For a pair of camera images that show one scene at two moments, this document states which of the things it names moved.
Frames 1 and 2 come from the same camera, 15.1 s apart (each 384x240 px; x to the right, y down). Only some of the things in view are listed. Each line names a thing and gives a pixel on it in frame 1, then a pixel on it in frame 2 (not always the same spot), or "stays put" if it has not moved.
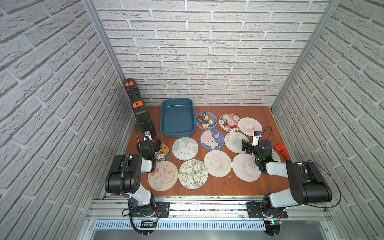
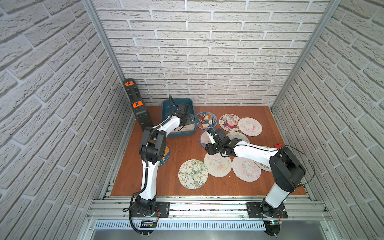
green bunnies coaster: (193, 173) stays put
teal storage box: (177, 118) stays put
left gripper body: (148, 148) to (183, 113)
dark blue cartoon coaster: (162, 154) stays put
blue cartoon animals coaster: (206, 120) stays put
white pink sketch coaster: (247, 125) stays put
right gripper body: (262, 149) to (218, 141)
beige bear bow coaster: (164, 176) to (187, 127)
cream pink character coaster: (217, 163) stays put
